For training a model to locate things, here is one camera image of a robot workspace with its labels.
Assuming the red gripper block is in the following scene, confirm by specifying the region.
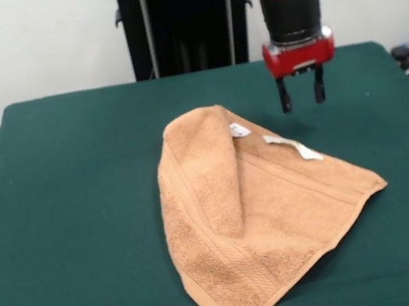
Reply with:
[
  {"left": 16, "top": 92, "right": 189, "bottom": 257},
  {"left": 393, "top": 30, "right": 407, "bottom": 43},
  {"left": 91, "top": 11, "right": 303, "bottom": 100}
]
[{"left": 259, "top": 24, "right": 346, "bottom": 116}]

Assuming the tan terry towel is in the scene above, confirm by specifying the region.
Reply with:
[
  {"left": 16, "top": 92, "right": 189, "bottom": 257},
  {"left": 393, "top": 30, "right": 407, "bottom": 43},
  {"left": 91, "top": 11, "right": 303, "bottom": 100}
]
[{"left": 142, "top": 76, "right": 409, "bottom": 306}]

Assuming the small black adapter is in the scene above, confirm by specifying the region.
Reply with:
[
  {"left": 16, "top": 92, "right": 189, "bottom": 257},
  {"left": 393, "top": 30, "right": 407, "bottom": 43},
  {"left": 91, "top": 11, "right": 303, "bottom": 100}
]
[{"left": 389, "top": 44, "right": 409, "bottom": 61}]

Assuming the dark green table cloth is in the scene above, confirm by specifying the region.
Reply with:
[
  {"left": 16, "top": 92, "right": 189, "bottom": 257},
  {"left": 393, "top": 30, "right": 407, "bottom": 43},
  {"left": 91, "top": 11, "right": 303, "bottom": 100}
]
[{"left": 0, "top": 32, "right": 409, "bottom": 306}]

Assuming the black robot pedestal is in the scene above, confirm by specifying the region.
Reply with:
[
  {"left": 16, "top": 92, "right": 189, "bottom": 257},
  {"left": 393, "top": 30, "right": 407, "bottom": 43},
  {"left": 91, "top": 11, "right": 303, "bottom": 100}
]
[{"left": 110, "top": 0, "right": 264, "bottom": 84}]

